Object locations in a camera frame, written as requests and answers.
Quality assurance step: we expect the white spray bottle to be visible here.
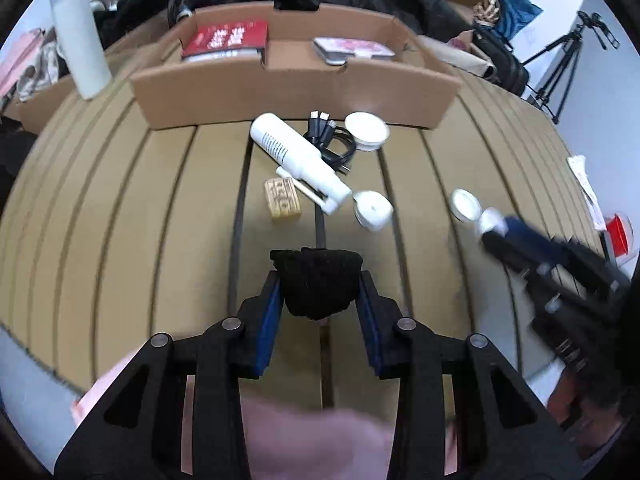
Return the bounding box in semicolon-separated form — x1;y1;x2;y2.
250;113;352;214

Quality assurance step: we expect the red object at right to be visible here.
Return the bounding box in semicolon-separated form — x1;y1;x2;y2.
600;211;634;266

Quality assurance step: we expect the person's left hand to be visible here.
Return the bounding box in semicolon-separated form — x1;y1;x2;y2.
242;396;393;479

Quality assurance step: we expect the wicker ball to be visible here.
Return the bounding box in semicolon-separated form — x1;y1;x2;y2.
473;0;501;27

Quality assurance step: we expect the blue bag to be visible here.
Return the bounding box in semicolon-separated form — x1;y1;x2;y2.
491;0;544;41

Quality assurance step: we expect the black cloth pouch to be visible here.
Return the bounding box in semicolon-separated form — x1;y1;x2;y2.
270;247;362;321

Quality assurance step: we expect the small wooden carved block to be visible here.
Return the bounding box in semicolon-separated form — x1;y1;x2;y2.
264;178;302;221

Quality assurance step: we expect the large white round lid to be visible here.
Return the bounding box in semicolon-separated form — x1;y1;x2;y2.
344;112;390;152

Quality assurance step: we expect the shallow cardboard tray box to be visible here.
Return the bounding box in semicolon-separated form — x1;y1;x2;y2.
130;2;462;130

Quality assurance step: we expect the red printed box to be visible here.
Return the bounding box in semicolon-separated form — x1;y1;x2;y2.
181;20;269;62

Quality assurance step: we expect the pink backpack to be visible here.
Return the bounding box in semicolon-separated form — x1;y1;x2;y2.
0;28;46;98

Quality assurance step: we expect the small white round jar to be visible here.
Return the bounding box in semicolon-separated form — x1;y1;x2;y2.
449;188;483;223

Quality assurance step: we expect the white paper receipt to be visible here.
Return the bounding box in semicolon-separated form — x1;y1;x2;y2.
566;155;606;232

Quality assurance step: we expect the large cardboard box left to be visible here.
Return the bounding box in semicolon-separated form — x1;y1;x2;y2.
6;75;75;134

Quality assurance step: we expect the white thermos bottle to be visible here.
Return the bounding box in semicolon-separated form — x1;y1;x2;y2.
49;0;112;101

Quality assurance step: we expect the beige clothes pile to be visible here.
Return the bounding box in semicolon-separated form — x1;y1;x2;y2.
16;28;64;103

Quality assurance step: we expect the black usb cable bundle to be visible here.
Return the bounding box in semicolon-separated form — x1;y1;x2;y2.
301;109;359;177

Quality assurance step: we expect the camera tripod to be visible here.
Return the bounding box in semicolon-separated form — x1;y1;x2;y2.
522;11;620;125

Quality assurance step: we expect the slatted folding table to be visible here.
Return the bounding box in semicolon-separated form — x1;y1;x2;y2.
1;51;601;390

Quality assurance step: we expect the pink printed pouch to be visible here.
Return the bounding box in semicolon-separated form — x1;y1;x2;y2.
312;37;395;66

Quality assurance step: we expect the person's right hand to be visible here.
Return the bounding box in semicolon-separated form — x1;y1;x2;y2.
547;368;626;460

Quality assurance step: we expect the pink hooded garment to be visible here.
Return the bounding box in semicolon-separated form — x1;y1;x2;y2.
69;349;459;476

